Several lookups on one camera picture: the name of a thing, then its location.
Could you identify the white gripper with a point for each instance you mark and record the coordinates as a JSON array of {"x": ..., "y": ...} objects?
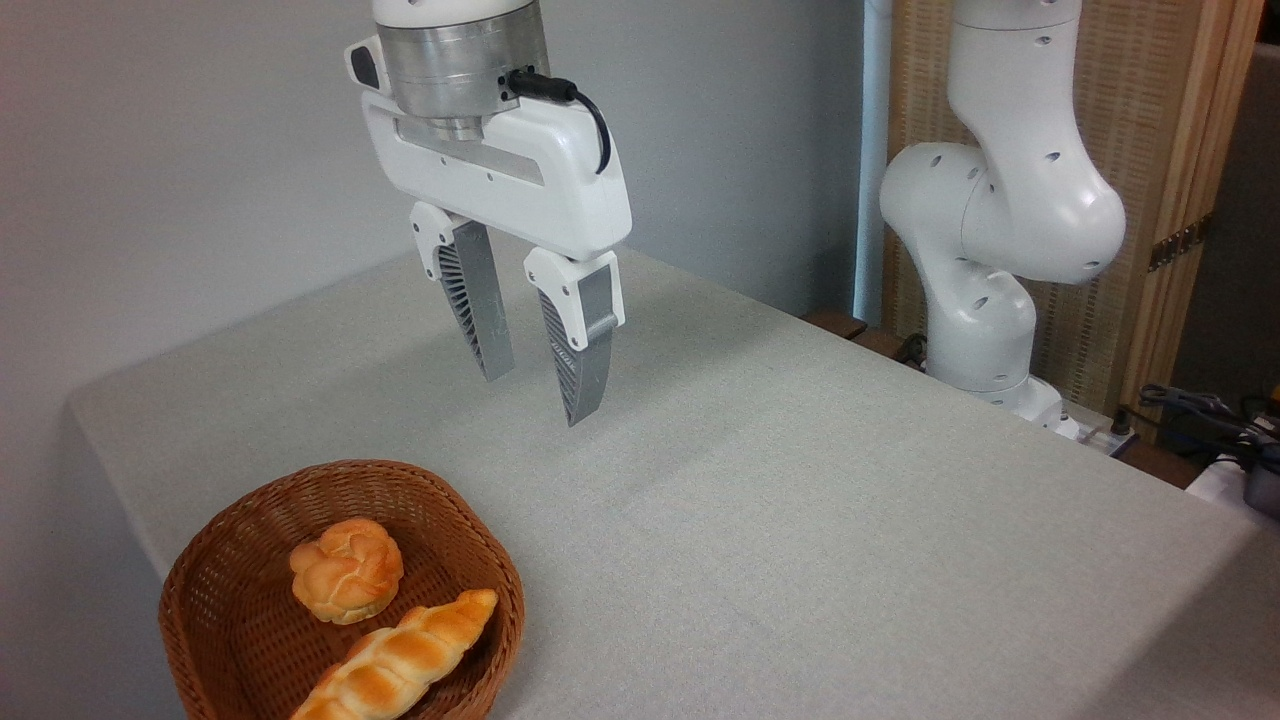
[{"x": 540, "y": 190}]

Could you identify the long twisted bread loaf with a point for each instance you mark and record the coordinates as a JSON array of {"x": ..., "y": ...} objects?
[{"x": 400, "y": 655}]

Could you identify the round knotted bread bun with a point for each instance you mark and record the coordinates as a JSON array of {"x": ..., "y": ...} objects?
[{"x": 346, "y": 570}]

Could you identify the brown woven wicker basket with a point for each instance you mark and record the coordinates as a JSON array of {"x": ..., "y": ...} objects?
[{"x": 450, "y": 560}]

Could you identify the grey tablecloth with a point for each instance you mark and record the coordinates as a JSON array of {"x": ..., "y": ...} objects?
[{"x": 800, "y": 530}]

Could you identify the white vertical pipe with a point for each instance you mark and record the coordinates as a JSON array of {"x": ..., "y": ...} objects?
[{"x": 870, "y": 180}]

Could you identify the metal screen hinge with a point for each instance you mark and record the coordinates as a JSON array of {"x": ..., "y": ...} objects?
[{"x": 1180, "y": 243}]

